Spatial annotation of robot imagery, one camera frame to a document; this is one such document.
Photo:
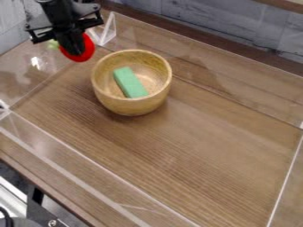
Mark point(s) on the red plush fruit green stem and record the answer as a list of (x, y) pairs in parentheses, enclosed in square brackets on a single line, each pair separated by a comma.
[(78, 58)]

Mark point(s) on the clear acrylic corner bracket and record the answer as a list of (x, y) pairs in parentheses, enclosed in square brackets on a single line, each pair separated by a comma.
[(104, 33)]

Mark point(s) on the black metal table frame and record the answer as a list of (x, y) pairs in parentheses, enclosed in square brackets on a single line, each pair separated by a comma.
[(46, 212)]

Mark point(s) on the clear acrylic tray wall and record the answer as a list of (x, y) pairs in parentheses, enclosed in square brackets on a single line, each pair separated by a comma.
[(104, 199)]

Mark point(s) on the wooden bowl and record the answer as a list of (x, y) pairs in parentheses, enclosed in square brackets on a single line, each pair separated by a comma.
[(154, 71)]

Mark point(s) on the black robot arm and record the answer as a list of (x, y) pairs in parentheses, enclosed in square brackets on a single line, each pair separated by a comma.
[(63, 22)]

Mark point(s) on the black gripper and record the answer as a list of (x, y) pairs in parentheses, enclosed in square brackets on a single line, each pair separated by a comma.
[(63, 21)]

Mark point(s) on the green rectangular block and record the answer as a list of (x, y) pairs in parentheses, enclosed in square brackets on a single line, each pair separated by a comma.
[(129, 83)]

